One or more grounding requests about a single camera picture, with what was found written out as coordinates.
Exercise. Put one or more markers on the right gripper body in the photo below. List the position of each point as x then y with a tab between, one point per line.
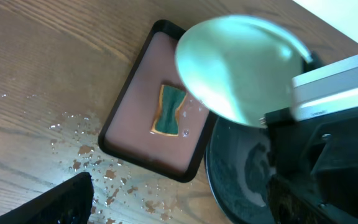
319	155

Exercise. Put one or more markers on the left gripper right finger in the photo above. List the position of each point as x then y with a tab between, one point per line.
291	204

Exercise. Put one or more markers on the black rectangular tray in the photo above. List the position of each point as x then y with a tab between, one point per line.
129	133

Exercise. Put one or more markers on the black round tray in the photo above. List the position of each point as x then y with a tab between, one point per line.
238	171

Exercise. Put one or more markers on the light blue plate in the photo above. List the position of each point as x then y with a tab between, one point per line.
240	67

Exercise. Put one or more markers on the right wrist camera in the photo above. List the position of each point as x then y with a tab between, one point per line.
325	90

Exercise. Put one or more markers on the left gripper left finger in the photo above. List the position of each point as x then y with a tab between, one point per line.
70	202

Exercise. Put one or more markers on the green and yellow sponge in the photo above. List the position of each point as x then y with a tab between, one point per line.
170	101

